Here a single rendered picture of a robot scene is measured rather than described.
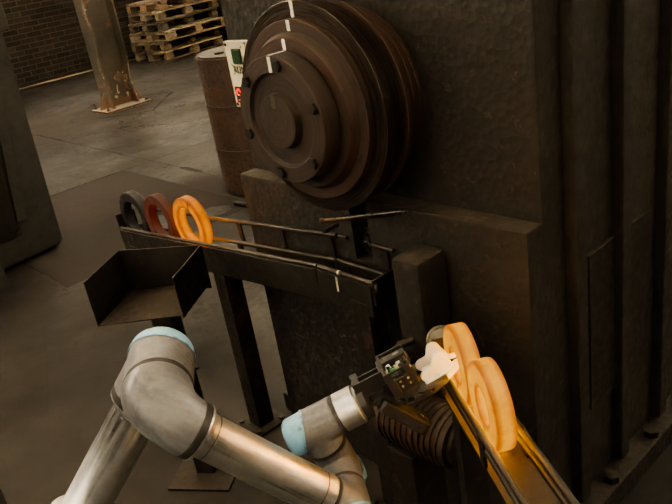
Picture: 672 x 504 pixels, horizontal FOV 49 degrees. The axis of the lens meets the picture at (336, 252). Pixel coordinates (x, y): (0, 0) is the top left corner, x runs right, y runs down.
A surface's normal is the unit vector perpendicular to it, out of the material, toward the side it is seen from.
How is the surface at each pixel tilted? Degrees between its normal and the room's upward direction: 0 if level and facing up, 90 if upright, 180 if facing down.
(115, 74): 90
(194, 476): 0
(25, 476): 0
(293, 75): 90
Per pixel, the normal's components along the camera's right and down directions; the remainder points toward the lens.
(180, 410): 0.35, -0.37
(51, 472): -0.15, -0.91
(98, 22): 0.69, 0.20
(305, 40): -0.23, -0.51
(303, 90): -0.72, 0.38
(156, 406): -0.07, -0.24
